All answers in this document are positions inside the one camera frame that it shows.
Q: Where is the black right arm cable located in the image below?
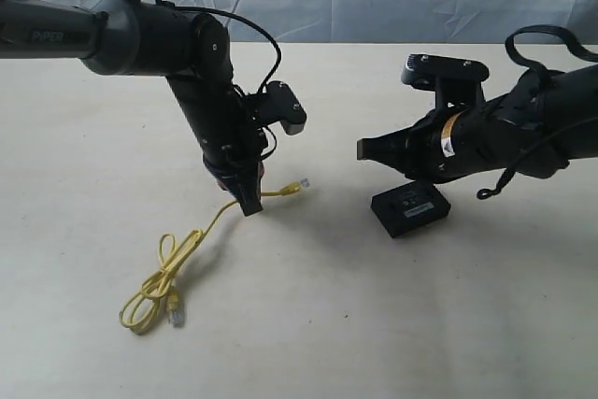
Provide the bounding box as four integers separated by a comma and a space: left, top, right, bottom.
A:
476, 24, 598, 201

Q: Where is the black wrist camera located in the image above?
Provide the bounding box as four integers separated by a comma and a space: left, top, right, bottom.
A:
255, 81, 307, 135
401, 53, 490, 111

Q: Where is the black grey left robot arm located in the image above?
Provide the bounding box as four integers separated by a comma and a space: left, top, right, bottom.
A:
1, 0, 264, 198

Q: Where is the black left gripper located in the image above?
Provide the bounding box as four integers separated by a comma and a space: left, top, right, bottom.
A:
175, 77, 266, 217

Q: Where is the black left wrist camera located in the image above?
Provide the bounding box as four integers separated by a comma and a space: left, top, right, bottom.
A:
255, 81, 307, 135

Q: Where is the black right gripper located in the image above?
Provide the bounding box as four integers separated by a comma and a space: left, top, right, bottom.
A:
356, 107, 495, 182

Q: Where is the yellow ethernet cable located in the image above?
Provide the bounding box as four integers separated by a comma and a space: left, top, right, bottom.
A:
118, 178, 312, 335

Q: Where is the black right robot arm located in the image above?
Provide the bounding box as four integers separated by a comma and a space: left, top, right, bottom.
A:
356, 54, 597, 200

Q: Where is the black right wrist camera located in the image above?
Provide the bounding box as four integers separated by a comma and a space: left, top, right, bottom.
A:
401, 53, 490, 111

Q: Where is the small black box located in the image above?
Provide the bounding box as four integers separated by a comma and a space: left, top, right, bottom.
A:
370, 181, 451, 238

